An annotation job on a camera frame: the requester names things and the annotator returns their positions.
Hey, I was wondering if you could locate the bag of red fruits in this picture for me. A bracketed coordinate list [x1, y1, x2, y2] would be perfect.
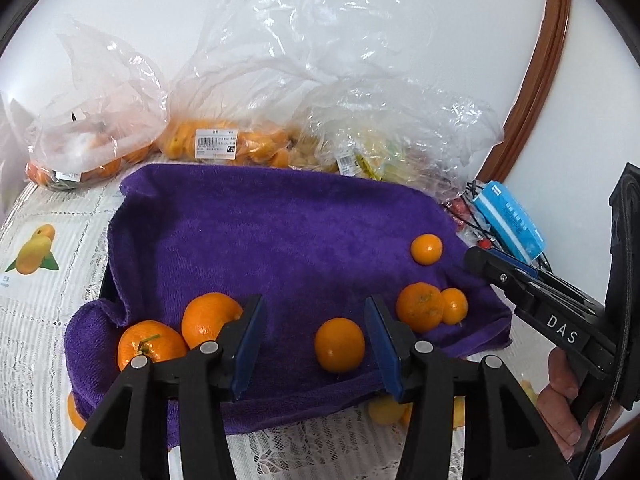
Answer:
[442, 195, 496, 249]

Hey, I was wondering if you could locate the clear bag of tangerines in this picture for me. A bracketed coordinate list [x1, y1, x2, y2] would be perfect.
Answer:
[24, 20, 168, 191]

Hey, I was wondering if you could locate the small oval orange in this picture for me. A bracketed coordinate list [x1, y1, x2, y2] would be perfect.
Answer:
[442, 288, 469, 326]

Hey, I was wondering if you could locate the large orange with stem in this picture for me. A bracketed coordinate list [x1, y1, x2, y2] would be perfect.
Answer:
[117, 320, 188, 370]

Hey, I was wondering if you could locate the white plastic bag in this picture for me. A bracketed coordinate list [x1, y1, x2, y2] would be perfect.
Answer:
[0, 93, 34, 221]

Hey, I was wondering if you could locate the small round orange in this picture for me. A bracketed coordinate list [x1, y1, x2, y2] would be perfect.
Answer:
[410, 234, 444, 266]

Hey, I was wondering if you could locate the person's right hand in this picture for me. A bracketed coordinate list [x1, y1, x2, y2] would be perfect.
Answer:
[537, 348, 600, 460]

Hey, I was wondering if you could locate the clear bag of oranges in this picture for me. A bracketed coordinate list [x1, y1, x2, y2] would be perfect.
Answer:
[157, 0, 434, 166]

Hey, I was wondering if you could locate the brown wooden door frame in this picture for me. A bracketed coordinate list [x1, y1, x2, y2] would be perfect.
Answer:
[478, 0, 572, 182]

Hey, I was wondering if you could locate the clear bag of yellow fruit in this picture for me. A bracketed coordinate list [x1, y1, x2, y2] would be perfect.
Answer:
[294, 78, 504, 203]

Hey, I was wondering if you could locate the blue tissue pack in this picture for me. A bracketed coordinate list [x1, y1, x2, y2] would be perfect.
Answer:
[473, 181, 546, 264]

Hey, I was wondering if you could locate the lace fruit print tablecloth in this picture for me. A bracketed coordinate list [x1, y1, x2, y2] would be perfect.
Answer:
[0, 152, 542, 480]

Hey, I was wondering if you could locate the purple terry towel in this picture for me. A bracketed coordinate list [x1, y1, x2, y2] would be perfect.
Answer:
[64, 164, 512, 434]

